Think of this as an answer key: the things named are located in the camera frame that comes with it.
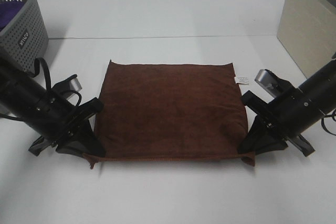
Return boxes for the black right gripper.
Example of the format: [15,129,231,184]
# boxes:
[238,78,324,157]

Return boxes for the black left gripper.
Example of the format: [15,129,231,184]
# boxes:
[25,81,106,157]

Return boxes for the brown towel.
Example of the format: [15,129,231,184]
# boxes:
[84,62,255,166]

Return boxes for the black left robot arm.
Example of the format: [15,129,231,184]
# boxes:
[1,58,106,157]

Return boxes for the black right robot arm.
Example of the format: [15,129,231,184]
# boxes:
[237,60,335,156]

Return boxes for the grey perforated laundry basket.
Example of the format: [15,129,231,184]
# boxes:
[1,0,49,74]

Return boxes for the beige plastic basket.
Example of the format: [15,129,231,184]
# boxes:
[277,0,335,77]

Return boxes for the purple cloth in basket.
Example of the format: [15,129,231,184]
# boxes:
[0,2,25,31]

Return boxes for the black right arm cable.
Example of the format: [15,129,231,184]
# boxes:
[321,107,336,135]

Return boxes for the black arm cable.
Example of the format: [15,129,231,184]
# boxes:
[0,57,82,120]
[321,107,336,135]

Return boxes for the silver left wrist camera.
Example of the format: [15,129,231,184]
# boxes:
[69,77,82,92]

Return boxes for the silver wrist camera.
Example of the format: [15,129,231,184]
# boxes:
[69,77,82,92]
[255,69,279,98]

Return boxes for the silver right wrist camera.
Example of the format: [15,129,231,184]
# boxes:
[255,69,279,98]

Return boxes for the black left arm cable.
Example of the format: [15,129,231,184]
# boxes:
[0,57,82,120]

